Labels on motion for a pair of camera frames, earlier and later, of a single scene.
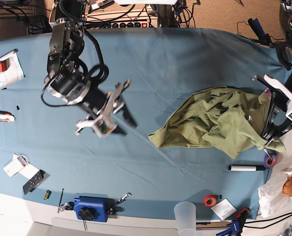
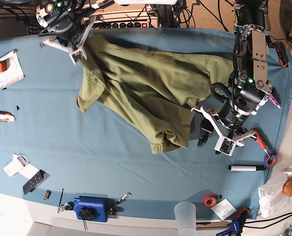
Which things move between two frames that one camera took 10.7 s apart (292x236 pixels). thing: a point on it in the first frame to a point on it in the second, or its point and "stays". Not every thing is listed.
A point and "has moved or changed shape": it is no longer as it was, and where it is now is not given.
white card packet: x=20 y=163 stays
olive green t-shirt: x=230 y=119 has moved or changed shape
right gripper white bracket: x=103 y=124 to x=77 y=53
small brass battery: x=47 y=194 stays
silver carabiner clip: x=123 y=198 stays
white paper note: x=224 y=209 stays
